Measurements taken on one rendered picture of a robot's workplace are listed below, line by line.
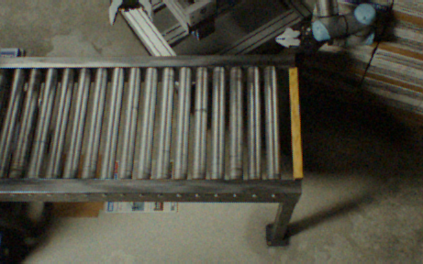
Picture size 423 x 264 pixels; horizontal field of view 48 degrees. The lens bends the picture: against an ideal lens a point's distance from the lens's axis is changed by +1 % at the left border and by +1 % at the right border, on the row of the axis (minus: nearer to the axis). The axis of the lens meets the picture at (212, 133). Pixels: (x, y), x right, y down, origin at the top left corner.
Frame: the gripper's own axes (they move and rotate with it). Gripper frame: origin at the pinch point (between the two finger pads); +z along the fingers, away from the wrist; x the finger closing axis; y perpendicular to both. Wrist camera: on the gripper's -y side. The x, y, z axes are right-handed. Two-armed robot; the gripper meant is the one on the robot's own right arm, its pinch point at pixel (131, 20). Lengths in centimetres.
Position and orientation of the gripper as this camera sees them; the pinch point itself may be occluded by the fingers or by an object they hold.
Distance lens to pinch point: 143.6
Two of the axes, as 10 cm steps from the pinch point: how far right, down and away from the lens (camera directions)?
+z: 1.3, 9.1, -4.0
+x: -9.9, 0.9, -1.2
